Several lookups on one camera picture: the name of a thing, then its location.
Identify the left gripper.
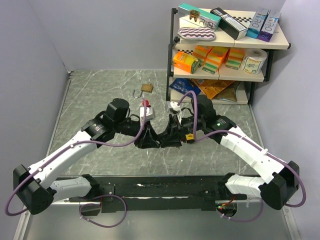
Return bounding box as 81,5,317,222
114,116,160,148

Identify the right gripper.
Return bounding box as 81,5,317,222
159,113,205,148

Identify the yellow padlock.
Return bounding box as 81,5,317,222
185,133,196,144

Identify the brass padlock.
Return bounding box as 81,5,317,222
132,83,154,99

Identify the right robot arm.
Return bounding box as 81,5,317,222
159,95,302,210

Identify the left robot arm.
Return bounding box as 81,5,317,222
13,98,155,215

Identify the blue snack bag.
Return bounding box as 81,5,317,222
169,78,201,95

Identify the orange snack bag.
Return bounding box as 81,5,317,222
192,78,235,100

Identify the brown snack bag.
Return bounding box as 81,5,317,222
214,81,240,102

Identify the orange carton box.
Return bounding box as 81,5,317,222
172,51,200,74

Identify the black and beige shelf rack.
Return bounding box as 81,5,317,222
165,8,291,104

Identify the left sponge pack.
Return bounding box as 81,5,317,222
192,45,213,67

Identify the sponge pack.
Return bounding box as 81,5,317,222
192,45,213,67
202,46,230,75
225,47,245,70

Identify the middle sponge pack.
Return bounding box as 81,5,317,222
202,46,230,75

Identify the right sponge pack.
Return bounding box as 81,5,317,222
225,47,245,70

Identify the pink striped sleep mask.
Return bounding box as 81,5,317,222
177,27,216,41

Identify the toilet paper roll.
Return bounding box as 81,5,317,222
240,48,268,75

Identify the black and white box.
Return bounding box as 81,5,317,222
210,7,248,40

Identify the teal toothpaste box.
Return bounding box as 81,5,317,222
178,3,221,31

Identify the blue toothpaste box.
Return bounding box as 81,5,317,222
246,7,270,39

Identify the purple toothpaste box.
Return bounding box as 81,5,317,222
257,10,281,42

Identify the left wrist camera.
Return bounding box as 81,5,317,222
139,99,156,123

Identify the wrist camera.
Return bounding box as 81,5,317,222
165,101,182,115
139,99,156,123

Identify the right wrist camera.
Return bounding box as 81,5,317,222
165,101,182,115

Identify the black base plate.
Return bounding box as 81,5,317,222
70,175,247,213

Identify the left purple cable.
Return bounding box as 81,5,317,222
4,98,148,228

